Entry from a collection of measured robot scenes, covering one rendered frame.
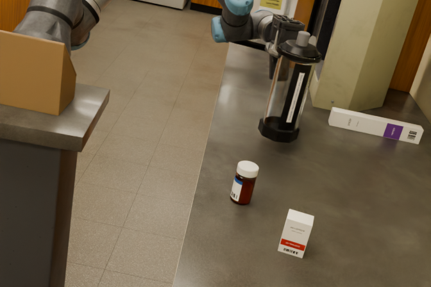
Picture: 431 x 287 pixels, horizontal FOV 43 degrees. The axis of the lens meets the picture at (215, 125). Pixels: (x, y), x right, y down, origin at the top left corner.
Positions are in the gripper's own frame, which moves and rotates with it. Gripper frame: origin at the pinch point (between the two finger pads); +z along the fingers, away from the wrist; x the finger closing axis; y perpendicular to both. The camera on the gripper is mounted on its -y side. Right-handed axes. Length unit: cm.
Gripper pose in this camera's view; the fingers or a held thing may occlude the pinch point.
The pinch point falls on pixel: (296, 59)
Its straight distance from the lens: 135.8
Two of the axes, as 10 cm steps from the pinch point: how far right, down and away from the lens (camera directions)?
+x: 9.7, 1.0, 2.3
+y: 1.8, -9.2, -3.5
